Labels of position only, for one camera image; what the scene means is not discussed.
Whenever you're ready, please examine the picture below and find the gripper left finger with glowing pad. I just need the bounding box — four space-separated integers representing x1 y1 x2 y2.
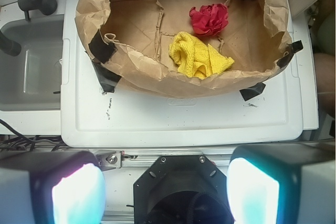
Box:
1 151 106 223

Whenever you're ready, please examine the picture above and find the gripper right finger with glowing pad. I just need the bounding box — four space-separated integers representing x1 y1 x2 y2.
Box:
227 144 335 223

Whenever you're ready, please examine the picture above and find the yellow cloth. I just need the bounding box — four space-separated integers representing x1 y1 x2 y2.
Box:
169 31 235 79

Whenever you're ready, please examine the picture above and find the crumpled red cloth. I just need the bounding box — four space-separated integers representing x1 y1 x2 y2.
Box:
189 3 228 36

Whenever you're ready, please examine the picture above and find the black tape strip right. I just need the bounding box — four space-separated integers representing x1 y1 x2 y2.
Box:
239 82 266 101

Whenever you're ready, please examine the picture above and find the black tape strip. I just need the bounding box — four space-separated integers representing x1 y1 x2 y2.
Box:
239 82 266 101
88 29 121 93

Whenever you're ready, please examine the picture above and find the grey toy sink basin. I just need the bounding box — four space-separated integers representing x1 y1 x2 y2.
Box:
1 15 64 112

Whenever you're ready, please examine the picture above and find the black tape strip left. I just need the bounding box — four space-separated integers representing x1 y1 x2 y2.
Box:
88 29 121 93

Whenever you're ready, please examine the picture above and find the brown paper bag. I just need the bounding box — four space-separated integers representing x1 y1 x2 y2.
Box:
75 0 294 98

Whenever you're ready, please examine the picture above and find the black cables bundle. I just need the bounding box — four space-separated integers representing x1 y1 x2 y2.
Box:
0 119 64 153

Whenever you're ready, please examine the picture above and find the aluminium frame rail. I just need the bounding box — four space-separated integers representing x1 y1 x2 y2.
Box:
93 146 235 169

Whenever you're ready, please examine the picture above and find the black octagonal mount plate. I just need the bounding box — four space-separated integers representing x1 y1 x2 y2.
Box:
133 156 235 223

